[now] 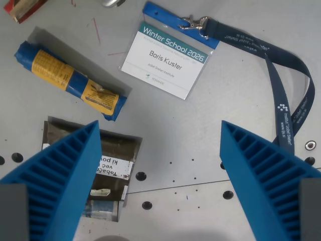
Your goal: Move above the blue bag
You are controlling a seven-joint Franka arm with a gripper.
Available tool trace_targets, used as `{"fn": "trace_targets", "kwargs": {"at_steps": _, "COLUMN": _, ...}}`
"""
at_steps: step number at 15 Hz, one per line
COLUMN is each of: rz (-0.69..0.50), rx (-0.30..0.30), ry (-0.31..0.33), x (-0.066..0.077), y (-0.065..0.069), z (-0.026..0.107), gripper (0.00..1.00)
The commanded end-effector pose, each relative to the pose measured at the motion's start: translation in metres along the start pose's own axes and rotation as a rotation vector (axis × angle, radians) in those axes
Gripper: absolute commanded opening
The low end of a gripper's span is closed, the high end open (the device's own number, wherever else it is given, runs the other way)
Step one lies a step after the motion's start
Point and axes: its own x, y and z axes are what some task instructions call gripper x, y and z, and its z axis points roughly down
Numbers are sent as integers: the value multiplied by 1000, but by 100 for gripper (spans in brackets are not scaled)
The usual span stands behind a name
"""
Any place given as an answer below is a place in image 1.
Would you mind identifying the red and brown packet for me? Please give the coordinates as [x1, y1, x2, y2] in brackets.
[3, 0, 48, 25]

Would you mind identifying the dark brown tobacco pouch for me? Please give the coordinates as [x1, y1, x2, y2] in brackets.
[42, 120, 139, 222]

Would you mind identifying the navy blue printed lanyard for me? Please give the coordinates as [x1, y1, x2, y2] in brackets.
[178, 15, 316, 156]

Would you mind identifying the shiny metal object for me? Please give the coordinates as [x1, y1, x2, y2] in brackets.
[101, 0, 125, 8]

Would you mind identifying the blue bag roll yellow label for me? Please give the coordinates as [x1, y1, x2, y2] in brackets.
[14, 40, 128, 123]

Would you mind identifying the name badge in plastic holder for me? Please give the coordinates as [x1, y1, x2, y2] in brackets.
[119, 2, 220, 100]

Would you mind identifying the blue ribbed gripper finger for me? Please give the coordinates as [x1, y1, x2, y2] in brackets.
[219, 120, 321, 241]
[0, 119, 103, 241]

